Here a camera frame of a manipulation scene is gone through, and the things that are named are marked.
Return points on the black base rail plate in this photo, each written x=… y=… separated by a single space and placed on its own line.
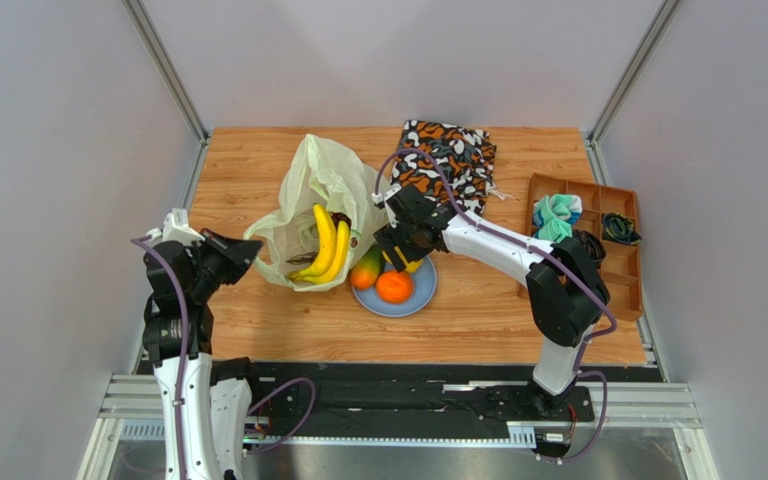
x=397 y=401

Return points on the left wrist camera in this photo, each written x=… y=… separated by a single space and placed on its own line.
x=175 y=227

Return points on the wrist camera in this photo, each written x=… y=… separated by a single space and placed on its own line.
x=175 y=227
x=381 y=201

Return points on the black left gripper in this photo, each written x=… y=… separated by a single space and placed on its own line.
x=241 y=252

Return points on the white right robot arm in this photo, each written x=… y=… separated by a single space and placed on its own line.
x=566 y=293

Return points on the orange tangerine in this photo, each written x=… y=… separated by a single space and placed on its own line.
x=394 y=287

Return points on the green orange mango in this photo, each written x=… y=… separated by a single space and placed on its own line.
x=365 y=272

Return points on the upper teal white sock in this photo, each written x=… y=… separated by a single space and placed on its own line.
x=565 y=207

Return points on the lower teal white sock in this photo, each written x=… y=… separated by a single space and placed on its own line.
x=554 y=230

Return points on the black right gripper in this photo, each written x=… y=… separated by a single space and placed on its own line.
x=401 y=238

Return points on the yellow banana bunch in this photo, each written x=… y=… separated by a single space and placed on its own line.
x=333 y=250

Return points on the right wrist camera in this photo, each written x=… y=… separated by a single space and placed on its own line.
x=381 y=201

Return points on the blue plate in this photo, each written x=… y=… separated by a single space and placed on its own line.
x=425 y=282

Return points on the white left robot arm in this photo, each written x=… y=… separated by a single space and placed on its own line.
x=203 y=406

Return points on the pale green plastic bag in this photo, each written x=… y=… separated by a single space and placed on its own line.
x=324 y=172

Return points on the red grape bunch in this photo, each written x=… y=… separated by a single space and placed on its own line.
x=340 y=218

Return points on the navy yellow rolled tie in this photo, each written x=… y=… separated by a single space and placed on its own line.
x=619 y=229

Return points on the wooden compartment organizer tray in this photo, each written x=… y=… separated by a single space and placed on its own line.
x=621 y=269

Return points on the dark brown rolled tie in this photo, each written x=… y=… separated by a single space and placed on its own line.
x=593 y=246

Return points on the teal white sock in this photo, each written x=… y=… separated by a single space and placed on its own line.
x=565 y=207
x=554 y=230

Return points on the camouflage patterned shorts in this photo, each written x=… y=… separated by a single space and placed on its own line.
x=436 y=156

